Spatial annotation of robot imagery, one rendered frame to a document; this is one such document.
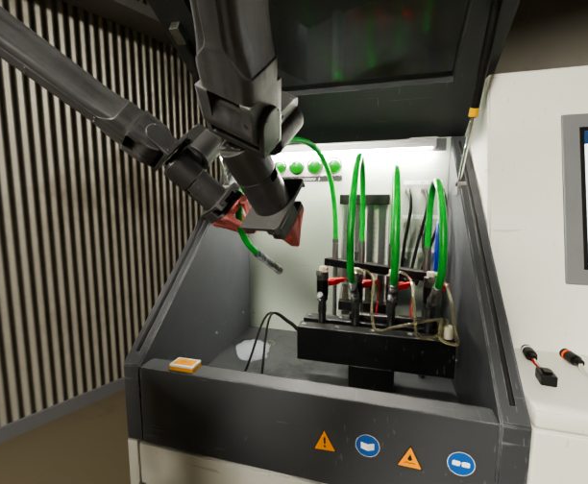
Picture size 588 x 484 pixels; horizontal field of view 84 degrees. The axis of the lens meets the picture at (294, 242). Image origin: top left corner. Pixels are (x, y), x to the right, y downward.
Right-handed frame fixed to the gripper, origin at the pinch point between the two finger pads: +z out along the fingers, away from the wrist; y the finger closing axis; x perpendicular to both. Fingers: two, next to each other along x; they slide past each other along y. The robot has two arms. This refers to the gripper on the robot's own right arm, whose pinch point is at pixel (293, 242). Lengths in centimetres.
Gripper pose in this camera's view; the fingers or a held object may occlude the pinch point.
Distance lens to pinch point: 54.3
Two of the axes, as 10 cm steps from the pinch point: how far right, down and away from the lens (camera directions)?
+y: 3.6, -7.7, 5.3
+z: 3.5, 6.4, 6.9
